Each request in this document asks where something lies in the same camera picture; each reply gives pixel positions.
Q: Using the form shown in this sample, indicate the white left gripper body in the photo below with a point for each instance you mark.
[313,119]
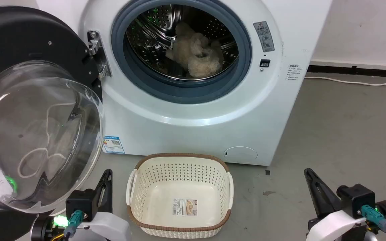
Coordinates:
[107,227]

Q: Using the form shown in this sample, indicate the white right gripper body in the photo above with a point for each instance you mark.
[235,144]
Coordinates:
[337,227]

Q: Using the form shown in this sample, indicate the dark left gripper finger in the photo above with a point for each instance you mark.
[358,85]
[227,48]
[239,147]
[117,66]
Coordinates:
[103,192]

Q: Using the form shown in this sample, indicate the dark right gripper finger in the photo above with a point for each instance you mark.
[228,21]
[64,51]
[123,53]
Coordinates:
[322,195]

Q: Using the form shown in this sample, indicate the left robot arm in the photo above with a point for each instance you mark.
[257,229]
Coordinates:
[44,229]

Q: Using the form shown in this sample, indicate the black washing machine door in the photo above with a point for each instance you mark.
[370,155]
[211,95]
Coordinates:
[28,110]

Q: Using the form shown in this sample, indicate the white front-load washing machine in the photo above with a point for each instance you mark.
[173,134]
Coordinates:
[193,113]

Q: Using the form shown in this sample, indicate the metal door hinge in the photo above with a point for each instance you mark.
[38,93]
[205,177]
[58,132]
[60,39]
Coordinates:
[97,53]

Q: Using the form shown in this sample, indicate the blue energy label sticker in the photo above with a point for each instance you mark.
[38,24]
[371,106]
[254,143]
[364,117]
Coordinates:
[114,144]

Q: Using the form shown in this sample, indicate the cream perforated laundry basket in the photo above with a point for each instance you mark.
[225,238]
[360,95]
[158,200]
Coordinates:
[179,197]

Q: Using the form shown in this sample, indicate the paper basket product label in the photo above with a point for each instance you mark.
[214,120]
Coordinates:
[184,207]

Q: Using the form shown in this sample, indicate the black baseboard strip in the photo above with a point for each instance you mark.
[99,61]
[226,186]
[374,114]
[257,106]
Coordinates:
[357,71]

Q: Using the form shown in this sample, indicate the beige plush toy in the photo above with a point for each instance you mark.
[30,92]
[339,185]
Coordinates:
[194,50]

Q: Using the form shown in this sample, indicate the grey warning sticker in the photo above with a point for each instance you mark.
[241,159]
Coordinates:
[264,36]

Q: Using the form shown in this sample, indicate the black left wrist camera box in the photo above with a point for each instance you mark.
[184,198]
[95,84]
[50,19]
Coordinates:
[80,204]

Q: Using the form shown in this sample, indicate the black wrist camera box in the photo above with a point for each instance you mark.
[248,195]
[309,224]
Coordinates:
[80,204]
[357,197]

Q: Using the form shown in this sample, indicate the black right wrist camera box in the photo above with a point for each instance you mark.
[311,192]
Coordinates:
[357,197]

